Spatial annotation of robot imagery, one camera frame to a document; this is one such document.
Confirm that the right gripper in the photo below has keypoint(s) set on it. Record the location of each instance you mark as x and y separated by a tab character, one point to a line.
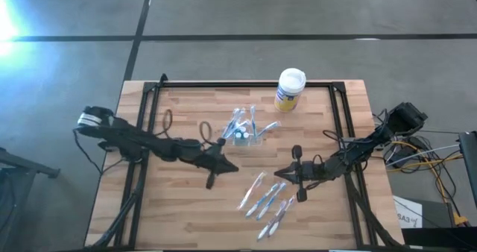
297	152

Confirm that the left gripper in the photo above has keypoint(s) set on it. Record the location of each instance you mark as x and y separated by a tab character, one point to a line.
211	183

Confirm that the purple white toothbrush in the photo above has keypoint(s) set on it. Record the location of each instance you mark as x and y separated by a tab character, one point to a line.
279	215
269	225

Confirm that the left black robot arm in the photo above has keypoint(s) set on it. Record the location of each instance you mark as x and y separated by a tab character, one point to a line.
141	142

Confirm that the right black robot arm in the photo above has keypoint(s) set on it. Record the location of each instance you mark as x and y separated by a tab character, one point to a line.
365	144

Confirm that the clear acrylic organizer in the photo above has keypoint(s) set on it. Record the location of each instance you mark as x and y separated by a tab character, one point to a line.
259	142

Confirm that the yellow Lysol wipes canister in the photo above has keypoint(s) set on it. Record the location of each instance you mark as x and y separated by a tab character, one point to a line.
288	91

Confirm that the black power brick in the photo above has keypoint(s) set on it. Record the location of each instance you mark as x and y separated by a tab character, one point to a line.
404	151

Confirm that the white paper label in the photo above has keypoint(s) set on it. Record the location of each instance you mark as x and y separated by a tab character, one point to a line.
408	214

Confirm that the black case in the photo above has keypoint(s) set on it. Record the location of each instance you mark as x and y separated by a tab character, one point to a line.
436	214

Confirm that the black stand leg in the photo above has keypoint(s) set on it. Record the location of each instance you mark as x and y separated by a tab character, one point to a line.
22	166

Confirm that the black equipment post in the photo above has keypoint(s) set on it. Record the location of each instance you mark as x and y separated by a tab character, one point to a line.
470	162

